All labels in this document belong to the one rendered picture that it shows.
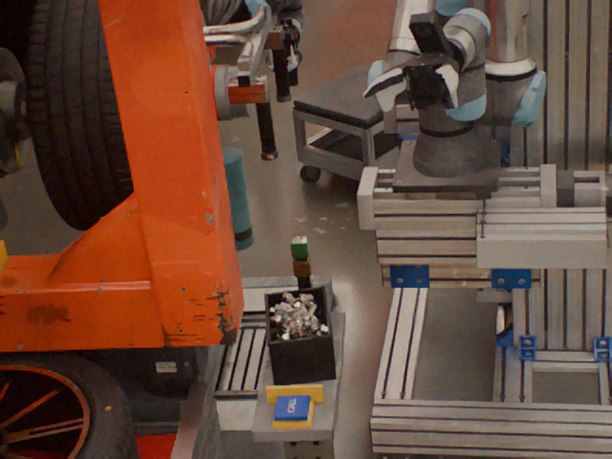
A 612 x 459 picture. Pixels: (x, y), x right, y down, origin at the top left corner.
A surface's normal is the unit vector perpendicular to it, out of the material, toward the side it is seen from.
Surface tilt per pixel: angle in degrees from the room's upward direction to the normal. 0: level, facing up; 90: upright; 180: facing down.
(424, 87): 90
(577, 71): 90
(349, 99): 0
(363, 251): 0
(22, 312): 90
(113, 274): 90
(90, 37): 42
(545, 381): 0
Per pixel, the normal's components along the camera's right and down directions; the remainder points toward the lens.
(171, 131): -0.09, 0.50
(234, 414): -0.10, -0.87
